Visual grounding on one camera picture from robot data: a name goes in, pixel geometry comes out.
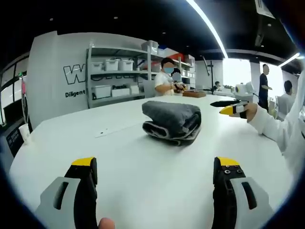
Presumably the person's right hand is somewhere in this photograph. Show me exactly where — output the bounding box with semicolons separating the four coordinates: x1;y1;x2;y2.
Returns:
239;103;259;124

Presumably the short ceiling light strip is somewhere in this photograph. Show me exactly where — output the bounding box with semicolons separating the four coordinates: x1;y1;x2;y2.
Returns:
280;52;301;67

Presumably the brown wooden tray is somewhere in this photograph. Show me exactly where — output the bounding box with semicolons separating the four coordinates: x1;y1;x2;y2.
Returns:
182;90;207;98

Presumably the white paper cup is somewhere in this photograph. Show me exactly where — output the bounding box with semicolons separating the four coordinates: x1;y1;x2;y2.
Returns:
18;124;32;144

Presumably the black box device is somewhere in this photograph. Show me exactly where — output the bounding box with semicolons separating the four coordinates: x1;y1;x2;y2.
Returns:
0;124;25;165

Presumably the grey metal shelving rack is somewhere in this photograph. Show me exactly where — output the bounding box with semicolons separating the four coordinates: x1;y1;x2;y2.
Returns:
85;40;196;109

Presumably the person's left hand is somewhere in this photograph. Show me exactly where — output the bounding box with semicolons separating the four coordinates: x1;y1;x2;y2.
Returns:
97;217;116;229

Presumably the grey towel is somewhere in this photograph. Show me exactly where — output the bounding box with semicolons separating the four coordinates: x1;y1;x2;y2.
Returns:
142;100;202;146

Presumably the long ceiling light strip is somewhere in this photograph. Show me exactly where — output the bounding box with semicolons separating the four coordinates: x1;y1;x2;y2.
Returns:
185;0;230;59

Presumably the person's white sleeved upper arm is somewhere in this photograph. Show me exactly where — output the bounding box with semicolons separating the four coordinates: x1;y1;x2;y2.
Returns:
282;69;305;167

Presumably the group of white storage boxes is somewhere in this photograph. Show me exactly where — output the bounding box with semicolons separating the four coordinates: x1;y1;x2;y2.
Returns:
91;40;196;99

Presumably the pink hanging item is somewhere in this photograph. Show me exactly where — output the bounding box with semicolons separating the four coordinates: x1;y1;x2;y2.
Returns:
20;76;27;96

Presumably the ceiling air vent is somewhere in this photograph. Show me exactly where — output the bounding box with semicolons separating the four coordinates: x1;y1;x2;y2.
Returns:
254;0;275;19

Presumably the black tripod stand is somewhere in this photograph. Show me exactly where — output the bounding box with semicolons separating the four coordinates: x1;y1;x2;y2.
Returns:
202;55;215;92

